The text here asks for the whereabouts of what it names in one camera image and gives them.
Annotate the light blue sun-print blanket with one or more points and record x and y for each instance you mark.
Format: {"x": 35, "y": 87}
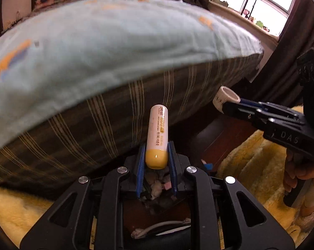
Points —
{"x": 62, "y": 56}

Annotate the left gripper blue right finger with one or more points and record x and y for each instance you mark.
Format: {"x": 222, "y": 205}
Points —
{"x": 172, "y": 169}

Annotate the white tape roll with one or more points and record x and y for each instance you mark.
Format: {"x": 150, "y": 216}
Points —
{"x": 224, "y": 95}

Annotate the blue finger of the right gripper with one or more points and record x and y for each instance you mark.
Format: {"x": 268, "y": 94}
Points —
{"x": 251, "y": 103}

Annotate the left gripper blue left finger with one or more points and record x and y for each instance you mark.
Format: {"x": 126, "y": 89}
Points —
{"x": 140, "y": 172}

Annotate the white tube with yellow cap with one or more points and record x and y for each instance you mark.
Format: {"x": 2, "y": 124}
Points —
{"x": 157, "y": 138}

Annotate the dark brown curtain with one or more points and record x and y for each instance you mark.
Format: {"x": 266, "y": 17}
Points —
{"x": 278, "y": 81}

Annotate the yellow fluffy rug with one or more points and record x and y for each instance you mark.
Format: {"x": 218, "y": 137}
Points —
{"x": 258, "y": 164}

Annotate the right hand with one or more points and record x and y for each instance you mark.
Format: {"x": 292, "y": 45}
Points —
{"x": 293, "y": 172}

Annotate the black trash bag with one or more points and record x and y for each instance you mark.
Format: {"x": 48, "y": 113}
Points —
{"x": 206, "y": 142}

